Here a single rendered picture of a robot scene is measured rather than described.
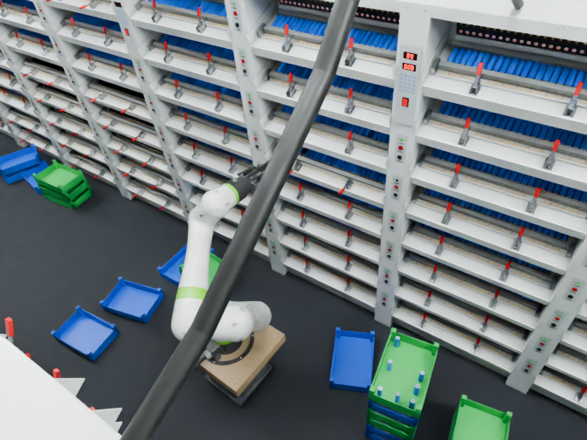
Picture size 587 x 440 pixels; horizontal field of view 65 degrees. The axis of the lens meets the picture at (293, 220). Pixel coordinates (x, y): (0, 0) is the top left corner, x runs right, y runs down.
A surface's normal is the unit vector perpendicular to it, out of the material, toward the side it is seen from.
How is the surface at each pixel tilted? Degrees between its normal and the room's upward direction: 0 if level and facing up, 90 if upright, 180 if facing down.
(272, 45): 20
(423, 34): 90
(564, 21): 0
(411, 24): 90
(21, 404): 0
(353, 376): 0
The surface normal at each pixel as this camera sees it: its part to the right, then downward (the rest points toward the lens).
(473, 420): -0.07, -0.71
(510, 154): -0.26, -0.46
